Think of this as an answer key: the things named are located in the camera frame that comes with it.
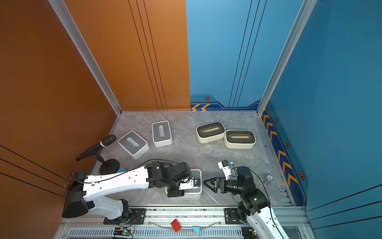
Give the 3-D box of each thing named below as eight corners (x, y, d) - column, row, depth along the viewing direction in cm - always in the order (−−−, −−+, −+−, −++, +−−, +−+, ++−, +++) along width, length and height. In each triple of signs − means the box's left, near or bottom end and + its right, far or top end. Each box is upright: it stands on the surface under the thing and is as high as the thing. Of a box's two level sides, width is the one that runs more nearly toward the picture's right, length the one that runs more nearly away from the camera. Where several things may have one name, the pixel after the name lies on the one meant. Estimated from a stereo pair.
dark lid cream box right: (225, 148, 101) (226, 142, 96) (223, 135, 108) (224, 129, 102) (254, 148, 101) (258, 142, 96) (250, 135, 108) (253, 129, 102)
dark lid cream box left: (198, 145, 102) (198, 139, 97) (194, 131, 110) (194, 125, 105) (227, 140, 105) (229, 134, 100) (222, 126, 113) (223, 120, 107)
